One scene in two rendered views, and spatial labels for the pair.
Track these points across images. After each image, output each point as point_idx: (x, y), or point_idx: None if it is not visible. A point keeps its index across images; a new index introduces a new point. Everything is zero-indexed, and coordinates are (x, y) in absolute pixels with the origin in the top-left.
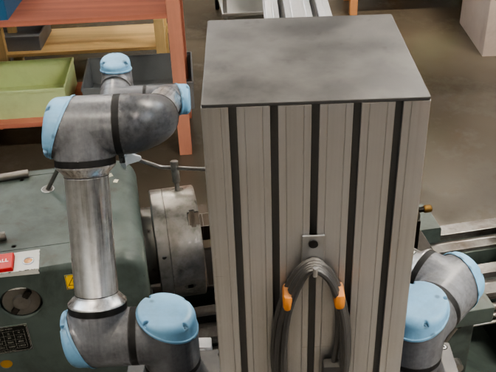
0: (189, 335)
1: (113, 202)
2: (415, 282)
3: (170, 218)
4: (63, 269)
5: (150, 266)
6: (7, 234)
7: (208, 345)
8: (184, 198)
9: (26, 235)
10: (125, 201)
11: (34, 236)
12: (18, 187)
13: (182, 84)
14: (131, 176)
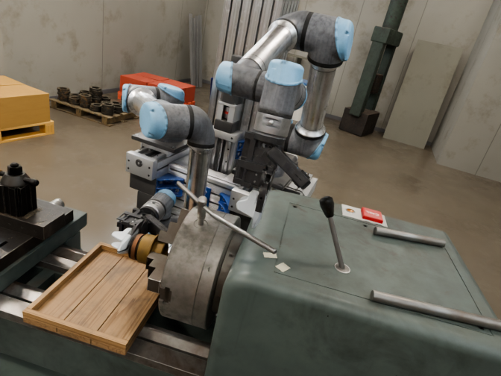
0: None
1: (273, 224)
2: (165, 86)
3: (224, 212)
4: None
5: None
6: (373, 236)
7: (235, 187)
8: None
9: (356, 230)
10: (260, 224)
11: (349, 225)
12: (380, 287)
13: (227, 61)
14: (238, 259)
